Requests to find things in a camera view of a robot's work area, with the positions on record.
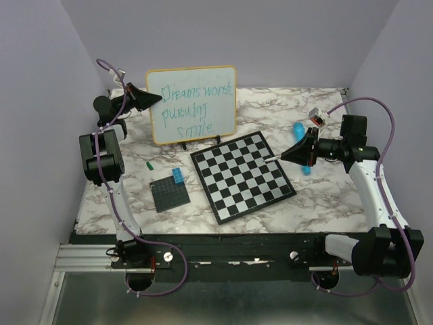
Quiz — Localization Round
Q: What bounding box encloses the green marker cap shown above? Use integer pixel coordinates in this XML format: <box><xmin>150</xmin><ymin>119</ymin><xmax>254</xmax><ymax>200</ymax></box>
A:
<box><xmin>146</xmin><ymin>162</ymin><xmax>154</xmax><ymax>171</ymax></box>

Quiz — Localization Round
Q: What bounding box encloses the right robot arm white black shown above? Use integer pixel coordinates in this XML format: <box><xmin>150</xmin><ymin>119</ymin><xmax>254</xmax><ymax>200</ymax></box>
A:
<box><xmin>281</xmin><ymin>115</ymin><xmax>424</xmax><ymax>278</ymax></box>

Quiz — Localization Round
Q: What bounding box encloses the wire whiteboard stand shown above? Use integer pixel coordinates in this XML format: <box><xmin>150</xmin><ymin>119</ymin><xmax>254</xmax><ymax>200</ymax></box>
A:
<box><xmin>179</xmin><ymin>135</ymin><xmax>221</xmax><ymax>150</ymax></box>

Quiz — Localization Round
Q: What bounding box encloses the white whiteboard marker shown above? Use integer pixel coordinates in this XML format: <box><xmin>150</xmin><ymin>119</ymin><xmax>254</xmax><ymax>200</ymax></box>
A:
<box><xmin>264</xmin><ymin>156</ymin><xmax>281</xmax><ymax>163</ymax></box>

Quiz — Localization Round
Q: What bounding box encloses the blue lego brick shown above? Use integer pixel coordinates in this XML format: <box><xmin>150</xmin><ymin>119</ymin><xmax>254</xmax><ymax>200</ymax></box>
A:
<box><xmin>172</xmin><ymin>167</ymin><xmax>185</xmax><ymax>184</ymax></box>

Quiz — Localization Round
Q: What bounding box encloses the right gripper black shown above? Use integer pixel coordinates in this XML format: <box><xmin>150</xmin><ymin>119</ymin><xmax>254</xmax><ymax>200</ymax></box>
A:
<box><xmin>281</xmin><ymin>127</ymin><xmax>346</xmax><ymax>167</ymax></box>

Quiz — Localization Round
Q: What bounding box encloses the black white chessboard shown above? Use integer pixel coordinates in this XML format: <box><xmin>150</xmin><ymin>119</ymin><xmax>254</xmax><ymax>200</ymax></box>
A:
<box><xmin>190</xmin><ymin>131</ymin><xmax>296</xmax><ymax>225</ymax></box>

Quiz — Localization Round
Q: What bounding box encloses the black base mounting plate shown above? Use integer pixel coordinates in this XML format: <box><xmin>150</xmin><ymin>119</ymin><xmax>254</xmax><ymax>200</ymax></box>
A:
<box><xmin>112</xmin><ymin>233</ymin><xmax>347</xmax><ymax>282</ymax></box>

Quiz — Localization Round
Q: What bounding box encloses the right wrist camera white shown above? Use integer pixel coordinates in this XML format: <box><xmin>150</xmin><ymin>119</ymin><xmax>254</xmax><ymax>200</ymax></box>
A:
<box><xmin>309</xmin><ymin>108</ymin><xmax>330</xmax><ymax>129</ymax></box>

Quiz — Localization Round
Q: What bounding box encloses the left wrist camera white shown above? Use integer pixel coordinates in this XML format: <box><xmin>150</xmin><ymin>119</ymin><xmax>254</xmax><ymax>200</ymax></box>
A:
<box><xmin>109</xmin><ymin>69</ymin><xmax>126</xmax><ymax>88</ymax></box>

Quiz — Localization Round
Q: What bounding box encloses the dark grey lego baseplate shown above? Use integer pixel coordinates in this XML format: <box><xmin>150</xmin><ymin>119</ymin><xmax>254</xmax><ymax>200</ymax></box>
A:
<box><xmin>150</xmin><ymin>176</ymin><xmax>190</xmax><ymax>213</ymax></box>

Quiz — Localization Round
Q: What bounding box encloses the aluminium rail frame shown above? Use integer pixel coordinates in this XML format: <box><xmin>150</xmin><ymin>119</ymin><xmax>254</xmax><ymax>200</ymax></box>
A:
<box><xmin>37</xmin><ymin>87</ymin><xmax>420</xmax><ymax>325</ymax></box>

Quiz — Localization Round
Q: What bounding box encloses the yellow framed whiteboard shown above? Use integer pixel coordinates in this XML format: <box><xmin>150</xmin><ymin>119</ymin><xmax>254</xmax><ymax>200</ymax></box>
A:
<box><xmin>145</xmin><ymin>65</ymin><xmax>237</xmax><ymax>146</ymax></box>

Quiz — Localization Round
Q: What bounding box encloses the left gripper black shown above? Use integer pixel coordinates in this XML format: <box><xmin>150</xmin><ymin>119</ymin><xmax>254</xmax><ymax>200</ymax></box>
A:
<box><xmin>112</xmin><ymin>82</ymin><xmax>160</xmax><ymax>118</ymax></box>

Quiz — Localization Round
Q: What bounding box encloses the blue cylindrical eraser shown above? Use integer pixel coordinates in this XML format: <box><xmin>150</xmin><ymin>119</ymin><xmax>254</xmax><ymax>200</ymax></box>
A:
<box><xmin>293</xmin><ymin>122</ymin><xmax>311</xmax><ymax>176</ymax></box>

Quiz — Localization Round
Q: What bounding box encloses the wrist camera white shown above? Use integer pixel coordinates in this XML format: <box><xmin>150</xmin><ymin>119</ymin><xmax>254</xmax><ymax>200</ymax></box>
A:
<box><xmin>309</xmin><ymin>108</ymin><xmax>330</xmax><ymax>129</ymax></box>
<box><xmin>109</xmin><ymin>69</ymin><xmax>126</xmax><ymax>88</ymax></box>

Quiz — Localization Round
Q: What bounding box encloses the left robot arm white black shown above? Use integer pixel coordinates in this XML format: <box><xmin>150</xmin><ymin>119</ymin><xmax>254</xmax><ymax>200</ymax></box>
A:
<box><xmin>78</xmin><ymin>83</ymin><xmax>162</xmax><ymax>271</ymax></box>

